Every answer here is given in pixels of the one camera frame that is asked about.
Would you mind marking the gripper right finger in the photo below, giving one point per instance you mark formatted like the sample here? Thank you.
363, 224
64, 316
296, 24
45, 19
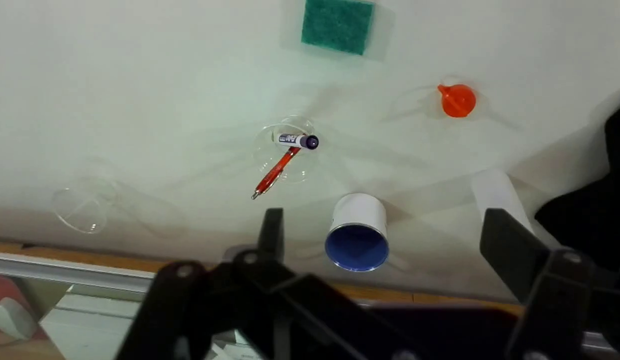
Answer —
555, 290

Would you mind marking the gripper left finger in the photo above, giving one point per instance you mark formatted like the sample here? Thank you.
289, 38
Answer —
189, 300

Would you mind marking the green sponge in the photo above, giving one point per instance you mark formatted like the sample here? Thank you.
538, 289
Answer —
337, 25

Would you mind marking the white cylinder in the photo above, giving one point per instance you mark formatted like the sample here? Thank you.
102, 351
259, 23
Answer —
497, 192

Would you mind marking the clear plastic cup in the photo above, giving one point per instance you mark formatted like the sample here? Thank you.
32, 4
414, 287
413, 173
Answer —
84, 205

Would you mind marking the red pen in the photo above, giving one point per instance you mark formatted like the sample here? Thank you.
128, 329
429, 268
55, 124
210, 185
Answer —
274, 172

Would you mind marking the clear glass holding pens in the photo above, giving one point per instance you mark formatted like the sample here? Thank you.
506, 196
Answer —
267, 150

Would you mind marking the white cup with blue inside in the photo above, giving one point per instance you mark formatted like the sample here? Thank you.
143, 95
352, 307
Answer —
359, 230

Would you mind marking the purple marker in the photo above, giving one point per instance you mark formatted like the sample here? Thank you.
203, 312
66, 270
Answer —
297, 140

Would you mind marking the orange funnel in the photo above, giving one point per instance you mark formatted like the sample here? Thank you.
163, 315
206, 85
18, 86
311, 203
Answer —
459, 101

